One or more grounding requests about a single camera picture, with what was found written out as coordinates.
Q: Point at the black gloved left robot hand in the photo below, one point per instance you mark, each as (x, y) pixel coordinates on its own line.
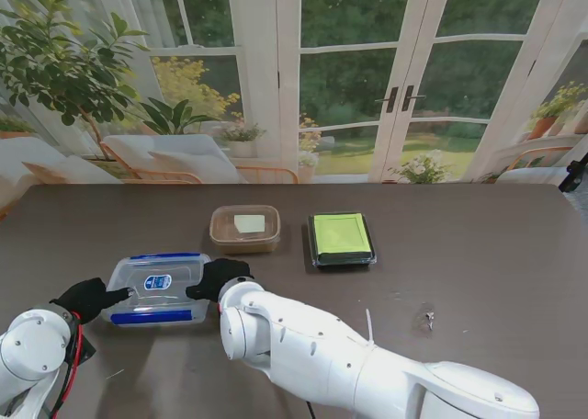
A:
(87, 299)

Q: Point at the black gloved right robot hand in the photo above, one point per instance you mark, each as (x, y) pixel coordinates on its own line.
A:
(220, 279)

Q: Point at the brown translucent container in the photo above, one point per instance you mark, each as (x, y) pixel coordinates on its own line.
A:
(245, 248)

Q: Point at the small clear lid white label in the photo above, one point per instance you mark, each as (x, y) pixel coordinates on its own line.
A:
(250, 223)

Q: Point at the large clear lid blue sticker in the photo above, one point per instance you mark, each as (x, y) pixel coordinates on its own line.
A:
(156, 276)

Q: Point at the clear container with blue clips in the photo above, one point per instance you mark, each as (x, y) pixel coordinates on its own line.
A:
(151, 315)

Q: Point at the black plastic container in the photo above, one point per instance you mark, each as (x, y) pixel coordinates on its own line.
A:
(344, 259)

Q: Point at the clear lid with green sheet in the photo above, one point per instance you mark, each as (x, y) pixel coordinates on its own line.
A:
(342, 235)

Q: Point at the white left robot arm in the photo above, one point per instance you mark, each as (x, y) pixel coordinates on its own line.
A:
(32, 359)

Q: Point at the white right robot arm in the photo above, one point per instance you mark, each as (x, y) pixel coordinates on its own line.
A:
(344, 345)

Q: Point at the small shiny debris piece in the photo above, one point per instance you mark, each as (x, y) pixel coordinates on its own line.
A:
(430, 315)

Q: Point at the black tripod stand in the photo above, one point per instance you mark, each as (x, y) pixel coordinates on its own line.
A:
(574, 173)

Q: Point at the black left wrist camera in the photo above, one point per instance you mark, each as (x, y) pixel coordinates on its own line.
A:
(87, 350)

